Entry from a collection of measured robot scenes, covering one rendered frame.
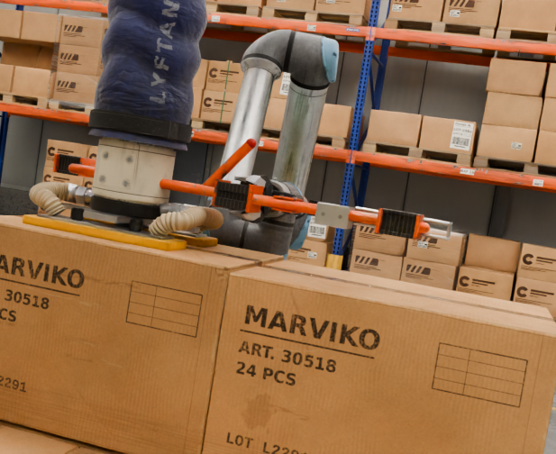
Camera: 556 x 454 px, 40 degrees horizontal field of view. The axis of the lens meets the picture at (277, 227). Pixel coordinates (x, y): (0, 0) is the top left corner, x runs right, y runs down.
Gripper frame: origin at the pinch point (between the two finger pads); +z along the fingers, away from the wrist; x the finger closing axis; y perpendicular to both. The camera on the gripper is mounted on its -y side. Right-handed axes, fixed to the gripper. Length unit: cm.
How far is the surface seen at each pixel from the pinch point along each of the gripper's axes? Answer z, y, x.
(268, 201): 3.0, -5.2, 0.1
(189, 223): 9.8, 8.6, -6.9
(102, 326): 21.0, 19.0, -28.9
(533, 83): -714, -56, 147
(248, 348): 20.3, -11.1, -26.9
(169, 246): 13.9, 10.4, -11.7
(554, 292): -714, -115, -71
